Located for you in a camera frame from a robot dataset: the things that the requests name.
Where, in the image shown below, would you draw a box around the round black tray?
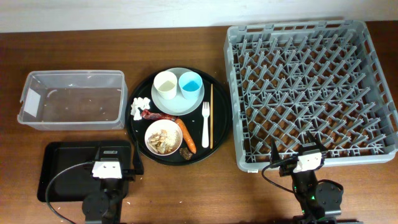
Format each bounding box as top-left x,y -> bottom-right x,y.
125,67 -> 232,166

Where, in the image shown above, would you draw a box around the rice and food scraps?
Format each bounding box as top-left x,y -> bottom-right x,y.
147,129 -> 182,155

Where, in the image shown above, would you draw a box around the grey dishwasher rack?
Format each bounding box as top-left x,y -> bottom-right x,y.
224,21 -> 397,173

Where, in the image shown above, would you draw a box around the rectangular black tray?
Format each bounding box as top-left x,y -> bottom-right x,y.
37,140 -> 132,203

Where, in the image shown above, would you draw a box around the clear plastic bin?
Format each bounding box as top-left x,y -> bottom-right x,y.
17,70 -> 128,131

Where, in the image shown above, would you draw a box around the wooden chopstick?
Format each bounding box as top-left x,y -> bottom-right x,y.
210,84 -> 214,149

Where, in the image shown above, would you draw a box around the white cup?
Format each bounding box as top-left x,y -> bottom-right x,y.
154,71 -> 178,100

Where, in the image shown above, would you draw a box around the light blue cup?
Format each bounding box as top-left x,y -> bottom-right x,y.
178,72 -> 203,100

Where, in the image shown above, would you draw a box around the white plastic fork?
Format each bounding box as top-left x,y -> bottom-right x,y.
201,101 -> 210,148

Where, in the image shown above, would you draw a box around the red snack wrapper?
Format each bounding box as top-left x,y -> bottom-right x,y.
141,110 -> 177,121

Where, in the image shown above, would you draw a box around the grey plate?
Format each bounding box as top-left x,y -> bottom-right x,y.
151,79 -> 205,116

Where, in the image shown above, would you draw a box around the pink bowl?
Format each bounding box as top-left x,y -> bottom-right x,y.
144,119 -> 183,156

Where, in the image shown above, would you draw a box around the white tissue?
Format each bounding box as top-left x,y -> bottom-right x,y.
130,97 -> 150,121

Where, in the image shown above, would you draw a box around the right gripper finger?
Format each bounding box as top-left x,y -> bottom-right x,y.
306,131 -> 327,152
270,139 -> 280,168

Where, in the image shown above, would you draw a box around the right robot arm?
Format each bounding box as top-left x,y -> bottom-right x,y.
261,132 -> 344,223

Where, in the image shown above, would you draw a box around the brown food lump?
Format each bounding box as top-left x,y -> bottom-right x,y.
179,147 -> 193,161

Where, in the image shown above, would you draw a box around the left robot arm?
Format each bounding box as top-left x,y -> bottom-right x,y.
82,141 -> 144,224

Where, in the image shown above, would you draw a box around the orange carrot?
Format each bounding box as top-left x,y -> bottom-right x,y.
175,118 -> 197,154

